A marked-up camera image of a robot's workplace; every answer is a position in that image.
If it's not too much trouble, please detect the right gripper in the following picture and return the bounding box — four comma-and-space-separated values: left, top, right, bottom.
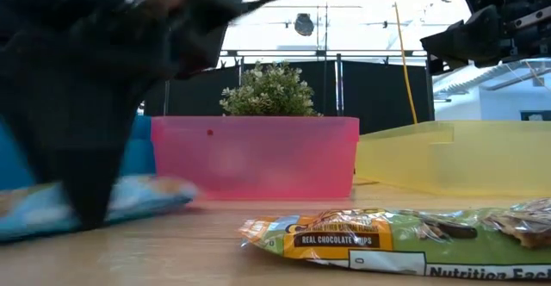
420, 0, 551, 76

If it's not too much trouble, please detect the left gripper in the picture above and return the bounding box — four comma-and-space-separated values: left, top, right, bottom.
0, 0, 243, 230

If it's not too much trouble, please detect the orange-ended granola bar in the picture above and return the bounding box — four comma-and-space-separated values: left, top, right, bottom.
0, 175, 200, 242
238, 197, 551, 281

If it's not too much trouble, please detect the blue plastic bin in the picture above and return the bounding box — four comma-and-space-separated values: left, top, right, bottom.
0, 114, 157, 192

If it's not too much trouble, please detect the black partition screen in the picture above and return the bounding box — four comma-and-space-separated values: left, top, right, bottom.
144, 59, 435, 135

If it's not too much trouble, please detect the dark blue background box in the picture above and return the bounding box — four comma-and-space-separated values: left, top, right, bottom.
519, 109, 551, 121

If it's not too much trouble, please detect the yellow plastic bin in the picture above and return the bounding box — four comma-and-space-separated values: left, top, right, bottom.
355, 120, 551, 199

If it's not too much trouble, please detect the black ceiling spotlight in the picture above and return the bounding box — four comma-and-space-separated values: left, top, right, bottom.
294, 12, 315, 37

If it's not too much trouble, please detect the pink-red plastic bin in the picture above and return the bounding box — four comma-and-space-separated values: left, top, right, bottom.
150, 115, 361, 201

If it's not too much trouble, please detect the small green potted plant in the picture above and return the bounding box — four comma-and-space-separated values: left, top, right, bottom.
219, 60, 324, 118

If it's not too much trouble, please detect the yellow cable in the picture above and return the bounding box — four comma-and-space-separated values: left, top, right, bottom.
390, 0, 418, 126

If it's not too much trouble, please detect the grey ceiling rail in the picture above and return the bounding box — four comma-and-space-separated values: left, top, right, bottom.
217, 49, 427, 59

